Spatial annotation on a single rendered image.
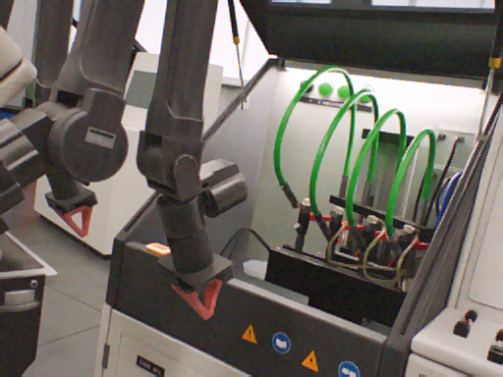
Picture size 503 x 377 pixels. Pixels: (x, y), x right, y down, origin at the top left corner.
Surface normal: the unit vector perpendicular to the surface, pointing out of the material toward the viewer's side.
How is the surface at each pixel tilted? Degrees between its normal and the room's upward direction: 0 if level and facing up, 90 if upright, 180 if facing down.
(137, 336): 90
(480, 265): 76
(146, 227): 90
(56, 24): 90
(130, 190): 90
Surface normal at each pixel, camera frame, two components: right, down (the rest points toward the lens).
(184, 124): 0.62, 0.22
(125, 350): -0.55, 0.04
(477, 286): -0.49, -0.18
